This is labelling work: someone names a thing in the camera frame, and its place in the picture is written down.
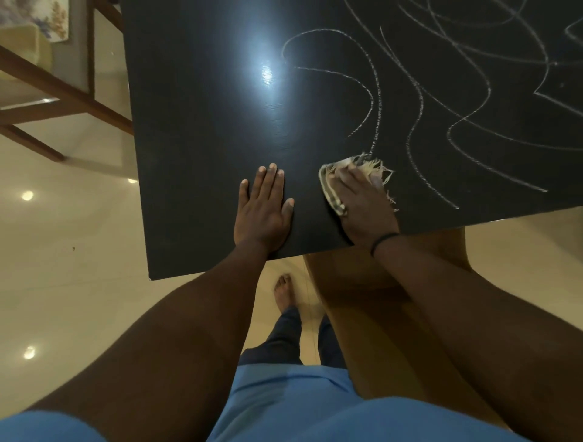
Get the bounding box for floral printed paper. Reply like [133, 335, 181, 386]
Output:
[0, 0, 70, 44]

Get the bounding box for person's left forearm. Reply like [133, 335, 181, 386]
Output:
[27, 241, 270, 442]

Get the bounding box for striped fringed cloth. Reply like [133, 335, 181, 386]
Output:
[318, 153, 398, 217]

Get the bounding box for person's right forearm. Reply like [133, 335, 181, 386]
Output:
[373, 236, 583, 442]

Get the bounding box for black chalk-marked table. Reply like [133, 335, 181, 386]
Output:
[119, 0, 583, 282]

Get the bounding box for person's right hand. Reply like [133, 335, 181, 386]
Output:
[327, 163, 401, 249]

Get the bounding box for wooden armchair with grey seat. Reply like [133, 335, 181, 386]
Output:
[0, 0, 134, 163]

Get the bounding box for person's dark trousers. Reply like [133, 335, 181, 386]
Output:
[239, 305, 349, 369]

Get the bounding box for person's left hand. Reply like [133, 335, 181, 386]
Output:
[233, 163, 296, 254]

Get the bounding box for black wristband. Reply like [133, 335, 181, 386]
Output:
[369, 232, 401, 258]

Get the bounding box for tan moulded chair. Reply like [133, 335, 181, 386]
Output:
[302, 227, 509, 429]

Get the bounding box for person's blue shirt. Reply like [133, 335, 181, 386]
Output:
[0, 363, 529, 442]

